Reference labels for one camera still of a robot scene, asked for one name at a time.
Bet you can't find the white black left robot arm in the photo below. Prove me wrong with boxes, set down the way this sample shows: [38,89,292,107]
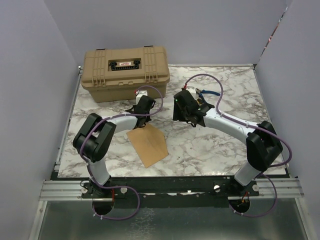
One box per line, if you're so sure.
[72,95,156,199]

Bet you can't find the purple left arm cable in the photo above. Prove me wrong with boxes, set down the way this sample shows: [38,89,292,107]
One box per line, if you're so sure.
[79,85,165,221]

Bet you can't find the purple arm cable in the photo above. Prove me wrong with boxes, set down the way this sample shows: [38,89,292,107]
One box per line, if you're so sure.
[79,85,165,221]
[183,73,293,218]

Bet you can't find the black yellow screwdriver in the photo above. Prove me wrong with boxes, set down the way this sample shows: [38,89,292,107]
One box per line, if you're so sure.
[196,98,215,109]

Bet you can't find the brown paper envelope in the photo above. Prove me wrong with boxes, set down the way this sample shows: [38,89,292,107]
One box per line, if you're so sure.
[126,123,169,168]

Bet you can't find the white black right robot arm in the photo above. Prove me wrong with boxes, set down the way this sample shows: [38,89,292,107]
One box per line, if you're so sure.
[172,90,283,196]

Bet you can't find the aluminium frame rail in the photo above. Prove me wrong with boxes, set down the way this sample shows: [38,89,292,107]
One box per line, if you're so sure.
[39,178,304,202]

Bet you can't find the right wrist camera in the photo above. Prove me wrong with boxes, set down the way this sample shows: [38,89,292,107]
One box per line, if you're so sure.
[182,84,198,100]

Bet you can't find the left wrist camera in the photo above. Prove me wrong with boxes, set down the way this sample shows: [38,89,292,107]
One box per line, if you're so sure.
[135,90,148,105]

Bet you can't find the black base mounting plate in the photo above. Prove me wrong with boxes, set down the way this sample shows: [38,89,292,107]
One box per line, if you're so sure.
[81,175,259,208]

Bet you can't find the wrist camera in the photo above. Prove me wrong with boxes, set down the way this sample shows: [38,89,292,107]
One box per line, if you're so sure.
[135,90,148,105]
[182,84,198,100]

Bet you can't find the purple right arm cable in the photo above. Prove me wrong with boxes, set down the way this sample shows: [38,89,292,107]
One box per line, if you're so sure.
[183,73,293,218]

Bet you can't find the tan plastic tool case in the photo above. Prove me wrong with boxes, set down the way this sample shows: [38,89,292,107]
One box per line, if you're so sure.
[81,45,170,103]

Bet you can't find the blue handled pliers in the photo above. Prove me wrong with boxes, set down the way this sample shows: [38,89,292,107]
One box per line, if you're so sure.
[195,88,221,101]

